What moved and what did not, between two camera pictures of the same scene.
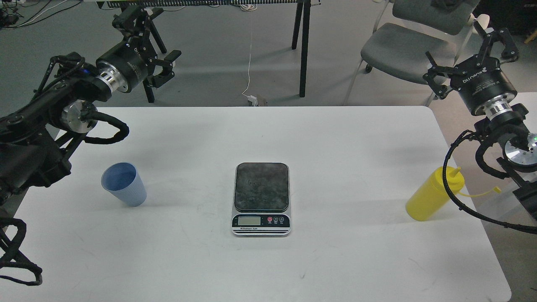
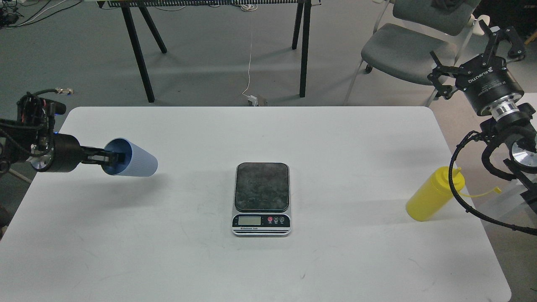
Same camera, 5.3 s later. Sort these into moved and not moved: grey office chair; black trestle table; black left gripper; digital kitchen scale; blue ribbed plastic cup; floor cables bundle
Moved: blue ribbed plastic cup; black left gripper
Not moved: digital kitchen scale; black trestle table; floor cables bundle; grey office chair
